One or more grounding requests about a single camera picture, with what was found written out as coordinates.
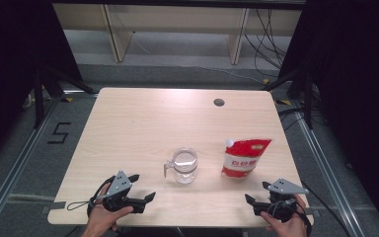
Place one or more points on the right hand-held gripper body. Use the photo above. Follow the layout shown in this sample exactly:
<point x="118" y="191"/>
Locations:
<point x="284" y="187"/>

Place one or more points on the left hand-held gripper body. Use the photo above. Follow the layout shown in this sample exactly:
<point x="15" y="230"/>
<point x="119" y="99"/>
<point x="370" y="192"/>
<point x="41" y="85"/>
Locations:
<point x="120" y="184"/>

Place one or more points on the red and white sugar pouch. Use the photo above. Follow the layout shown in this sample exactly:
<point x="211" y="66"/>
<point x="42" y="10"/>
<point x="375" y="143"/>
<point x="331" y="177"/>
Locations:
<point x="243" y="161"/>

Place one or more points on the clear glass jar with lid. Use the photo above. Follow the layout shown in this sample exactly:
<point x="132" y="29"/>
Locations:
<point x="184" y="171"/>

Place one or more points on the person's left hand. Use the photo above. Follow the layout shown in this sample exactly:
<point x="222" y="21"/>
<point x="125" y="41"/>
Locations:
<point x="100" y="220"/>

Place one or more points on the person's right hand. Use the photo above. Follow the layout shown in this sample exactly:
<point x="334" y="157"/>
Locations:
<point x="288" y="228"/>

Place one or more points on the grey tape strip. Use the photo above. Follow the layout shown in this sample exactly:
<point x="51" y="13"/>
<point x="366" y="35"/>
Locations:
<point x="54" y="206"/>
<point x="312" y="212"/>

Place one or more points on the yellow and black tape piece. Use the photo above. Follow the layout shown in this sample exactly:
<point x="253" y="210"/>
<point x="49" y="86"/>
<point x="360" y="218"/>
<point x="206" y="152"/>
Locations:
<point x="67" y="99"/>
<point x="266" y="81"/>
<point x="283" y="102"/>

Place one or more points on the metal stand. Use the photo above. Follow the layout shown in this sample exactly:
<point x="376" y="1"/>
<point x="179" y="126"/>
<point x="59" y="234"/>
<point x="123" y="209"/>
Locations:
<point x="38" y="98"/>
<point x="307" y="98"/>

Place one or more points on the round table grommet hole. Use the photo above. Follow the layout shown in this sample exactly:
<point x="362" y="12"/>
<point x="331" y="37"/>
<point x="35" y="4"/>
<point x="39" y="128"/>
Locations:
<point x="219" y="102"/>

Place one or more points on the black curtain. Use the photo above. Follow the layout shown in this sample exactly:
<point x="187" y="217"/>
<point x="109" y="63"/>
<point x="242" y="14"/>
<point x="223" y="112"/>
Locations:
<point x="358" y="65"/>
<point x="6" y="49"/>

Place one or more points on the light wooden shelf unit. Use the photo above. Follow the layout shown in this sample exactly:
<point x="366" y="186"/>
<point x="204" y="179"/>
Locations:
<point x="177" y="16"/>

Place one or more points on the black crossbar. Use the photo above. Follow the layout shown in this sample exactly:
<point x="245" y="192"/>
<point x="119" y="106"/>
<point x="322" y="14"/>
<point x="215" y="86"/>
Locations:
<point x="177" y="3"/>

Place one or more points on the metal floor rail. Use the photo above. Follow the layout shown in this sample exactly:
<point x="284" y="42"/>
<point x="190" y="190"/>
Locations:
<point x="324" y="174"/>
<point x="13" y="174"/>

